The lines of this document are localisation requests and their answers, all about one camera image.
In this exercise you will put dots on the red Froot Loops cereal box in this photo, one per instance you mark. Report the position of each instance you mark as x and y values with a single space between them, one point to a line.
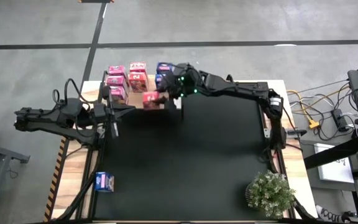
138 82
150 100
137 67

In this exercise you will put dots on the black table mat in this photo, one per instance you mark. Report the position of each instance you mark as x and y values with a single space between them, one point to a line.
182 171

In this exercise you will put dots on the black power strip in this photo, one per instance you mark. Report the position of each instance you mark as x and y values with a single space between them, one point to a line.
340 119

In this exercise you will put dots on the black metal table frame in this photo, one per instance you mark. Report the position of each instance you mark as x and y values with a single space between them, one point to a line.
261 85

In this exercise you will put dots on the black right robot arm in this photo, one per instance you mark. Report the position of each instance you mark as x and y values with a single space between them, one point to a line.
244 88

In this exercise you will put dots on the small black frame clamp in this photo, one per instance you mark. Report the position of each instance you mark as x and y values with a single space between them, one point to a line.
229 77

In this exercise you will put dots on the magenta Raisin Bran cereal box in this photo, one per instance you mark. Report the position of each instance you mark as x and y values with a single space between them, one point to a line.
119 94
117 81
117 70

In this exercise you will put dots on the black diagonal beam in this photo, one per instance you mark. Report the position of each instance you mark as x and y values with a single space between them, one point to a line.
334 154

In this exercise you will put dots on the white panel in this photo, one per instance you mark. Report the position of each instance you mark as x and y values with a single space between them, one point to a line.
334 163

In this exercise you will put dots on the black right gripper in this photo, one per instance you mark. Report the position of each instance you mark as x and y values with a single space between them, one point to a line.
183 82

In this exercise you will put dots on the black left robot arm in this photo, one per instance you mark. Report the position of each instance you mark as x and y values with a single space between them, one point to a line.
42 119

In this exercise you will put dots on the potted white flower plant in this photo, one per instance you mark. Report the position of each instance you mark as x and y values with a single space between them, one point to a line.
270 193

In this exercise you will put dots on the wooden shelf with black frame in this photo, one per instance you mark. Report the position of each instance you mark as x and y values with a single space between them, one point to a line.
135 102

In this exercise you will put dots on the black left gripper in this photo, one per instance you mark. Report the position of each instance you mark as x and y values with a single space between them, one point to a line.
99 111

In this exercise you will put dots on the yellow black hazard tape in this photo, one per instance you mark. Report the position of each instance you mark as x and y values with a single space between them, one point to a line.
54 180

